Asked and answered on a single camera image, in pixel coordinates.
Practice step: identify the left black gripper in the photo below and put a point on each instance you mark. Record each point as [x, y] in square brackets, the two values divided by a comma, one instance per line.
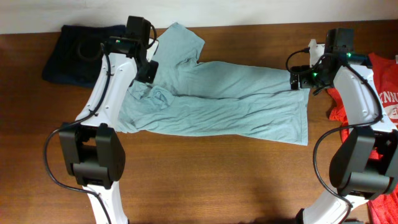
[150, 75]

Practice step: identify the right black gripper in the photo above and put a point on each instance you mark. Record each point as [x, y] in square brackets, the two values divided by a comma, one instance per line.
[305, 82]

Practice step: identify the light grey-green t-shirt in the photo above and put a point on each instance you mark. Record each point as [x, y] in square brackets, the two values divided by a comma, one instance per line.
[193, 98]

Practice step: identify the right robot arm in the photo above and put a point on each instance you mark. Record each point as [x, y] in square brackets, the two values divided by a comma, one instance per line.
[365, 165]

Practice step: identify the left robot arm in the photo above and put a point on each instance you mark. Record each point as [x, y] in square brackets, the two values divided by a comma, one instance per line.
[92, 151]

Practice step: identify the folded navy blue garment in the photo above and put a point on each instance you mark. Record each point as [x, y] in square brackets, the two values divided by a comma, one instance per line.
[77, 56]

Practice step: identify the red printed t-shirt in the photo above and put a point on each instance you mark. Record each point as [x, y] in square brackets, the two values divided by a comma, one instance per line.
[383, 209]

